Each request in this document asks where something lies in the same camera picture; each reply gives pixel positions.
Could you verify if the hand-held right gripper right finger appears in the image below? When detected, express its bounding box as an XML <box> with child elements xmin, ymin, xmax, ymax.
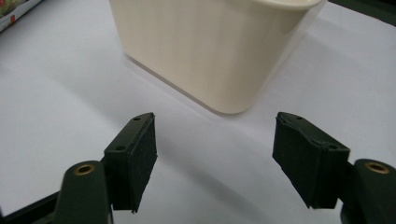
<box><xmin>272</xmin><ymin>111</ymin><xmax>396</xmax><ymax>224</ymax></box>

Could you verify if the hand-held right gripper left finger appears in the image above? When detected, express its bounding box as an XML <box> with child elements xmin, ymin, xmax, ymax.
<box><xmin>54</xmin><ymin>112</ymin><xmax>159</xmax><ymax>224</ymax></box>

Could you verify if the cream plastic bin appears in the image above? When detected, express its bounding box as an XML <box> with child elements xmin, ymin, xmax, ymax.
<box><xmin>108</xmin><ymin>0</ymin><xmax>323</xmax><ymax>115</ymax></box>

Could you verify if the printed cardboard box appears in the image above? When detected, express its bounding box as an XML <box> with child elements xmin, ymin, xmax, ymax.
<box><xmin>0</xmin><ymin>0</ymin><xmax>43</xmax><ymax>33</ymax></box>

